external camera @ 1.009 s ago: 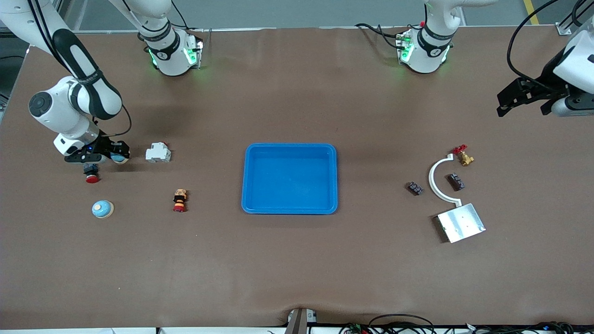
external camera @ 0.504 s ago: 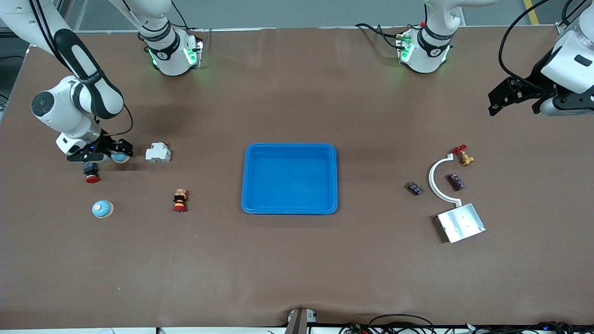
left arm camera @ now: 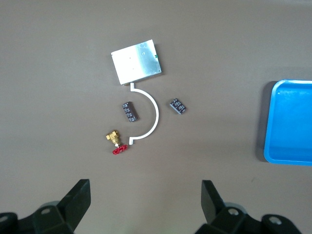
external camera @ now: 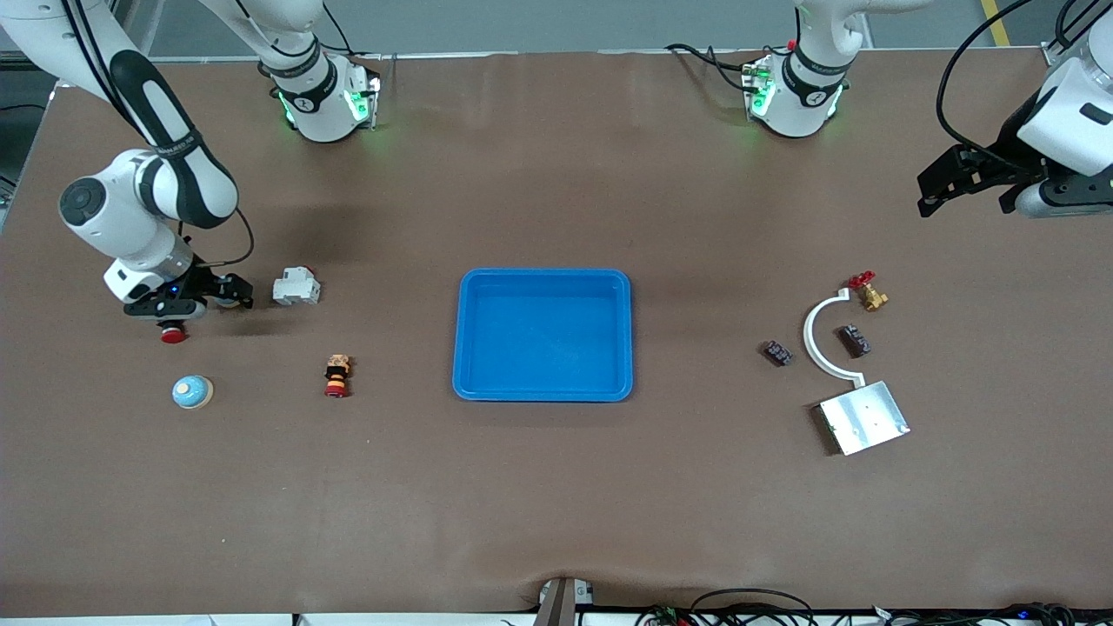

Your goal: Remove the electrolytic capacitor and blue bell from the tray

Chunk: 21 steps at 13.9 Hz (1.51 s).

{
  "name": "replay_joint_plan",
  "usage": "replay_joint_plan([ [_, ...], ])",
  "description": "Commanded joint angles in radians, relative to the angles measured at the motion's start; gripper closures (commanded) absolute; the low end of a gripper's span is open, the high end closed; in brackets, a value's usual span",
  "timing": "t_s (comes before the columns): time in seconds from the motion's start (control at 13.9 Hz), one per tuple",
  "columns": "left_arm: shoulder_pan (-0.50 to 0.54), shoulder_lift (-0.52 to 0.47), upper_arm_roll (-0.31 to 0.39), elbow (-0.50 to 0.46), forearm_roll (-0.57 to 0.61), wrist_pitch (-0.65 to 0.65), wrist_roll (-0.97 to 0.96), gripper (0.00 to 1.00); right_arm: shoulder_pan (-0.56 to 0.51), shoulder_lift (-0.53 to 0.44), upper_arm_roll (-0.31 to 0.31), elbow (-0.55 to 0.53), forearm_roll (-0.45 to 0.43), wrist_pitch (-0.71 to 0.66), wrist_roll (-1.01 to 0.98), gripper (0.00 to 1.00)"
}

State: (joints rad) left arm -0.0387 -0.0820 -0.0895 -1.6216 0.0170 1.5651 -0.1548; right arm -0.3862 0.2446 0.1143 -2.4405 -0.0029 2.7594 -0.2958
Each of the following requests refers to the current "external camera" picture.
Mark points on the red mushroom push button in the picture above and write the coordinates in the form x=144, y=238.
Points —
x=173, y=332

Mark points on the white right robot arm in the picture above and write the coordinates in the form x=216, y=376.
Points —
x=130, y=217

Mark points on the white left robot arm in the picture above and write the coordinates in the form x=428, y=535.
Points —
x=796, y=96

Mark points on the white curved plastic bracket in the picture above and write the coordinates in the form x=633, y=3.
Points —
x=809, y=335

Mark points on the silver metal plate block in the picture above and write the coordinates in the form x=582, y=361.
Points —
x=865, y=417

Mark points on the blue plastic tray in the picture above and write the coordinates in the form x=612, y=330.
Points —
x=543, y=335

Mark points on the small black connector block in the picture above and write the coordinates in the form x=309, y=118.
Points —
x=776, y=353

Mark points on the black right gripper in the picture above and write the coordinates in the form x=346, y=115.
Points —
x=211, y=283

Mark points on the orange red stacked switch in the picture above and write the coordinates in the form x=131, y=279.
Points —
x=337, y=374

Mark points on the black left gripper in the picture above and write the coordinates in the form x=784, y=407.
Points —
x=1009, y=148

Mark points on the white circuit breaker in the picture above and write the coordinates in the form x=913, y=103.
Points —
x=296, y=289

